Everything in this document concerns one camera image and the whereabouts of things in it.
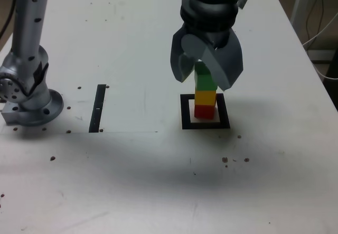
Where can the black tape strip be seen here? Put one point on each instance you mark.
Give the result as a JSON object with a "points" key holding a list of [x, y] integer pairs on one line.
{"points": [[97, 107]]}

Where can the yellow cube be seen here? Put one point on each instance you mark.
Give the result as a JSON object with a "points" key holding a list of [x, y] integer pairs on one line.
{"points": [[204, 98]]}

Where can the green cube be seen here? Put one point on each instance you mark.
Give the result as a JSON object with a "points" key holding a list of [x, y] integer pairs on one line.
{"points": [[204, 82]]}

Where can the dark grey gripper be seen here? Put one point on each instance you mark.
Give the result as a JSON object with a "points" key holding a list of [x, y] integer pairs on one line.
{"points": [[217, 38]]}

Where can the black tape square outline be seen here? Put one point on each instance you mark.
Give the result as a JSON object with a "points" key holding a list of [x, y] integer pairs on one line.
{"points": [[206, 126]]}

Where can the red cube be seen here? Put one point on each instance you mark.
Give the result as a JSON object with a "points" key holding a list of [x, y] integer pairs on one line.
{"points": [[204, 112]]}

